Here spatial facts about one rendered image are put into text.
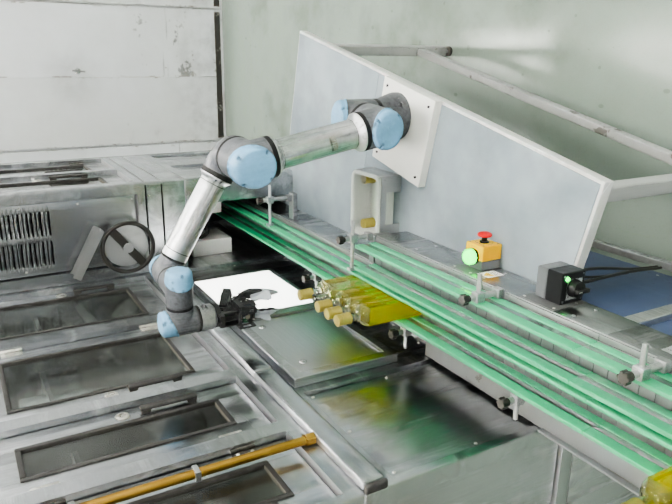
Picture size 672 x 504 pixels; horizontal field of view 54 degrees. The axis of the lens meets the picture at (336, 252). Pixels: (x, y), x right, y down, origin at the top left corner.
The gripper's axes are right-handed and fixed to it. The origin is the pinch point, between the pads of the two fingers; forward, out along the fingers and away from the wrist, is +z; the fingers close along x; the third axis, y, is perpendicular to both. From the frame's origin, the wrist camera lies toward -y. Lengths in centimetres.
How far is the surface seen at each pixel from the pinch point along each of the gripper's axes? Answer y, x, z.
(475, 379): 52, -8, 36
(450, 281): 41, 17, 33
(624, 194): 66, 46, 64
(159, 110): -362, -7, 76
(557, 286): 70, 26, 40
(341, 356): 22.4, -10.6, 11.7
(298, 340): 6.4, -12.1, 6.0
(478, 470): 76, -14, 17
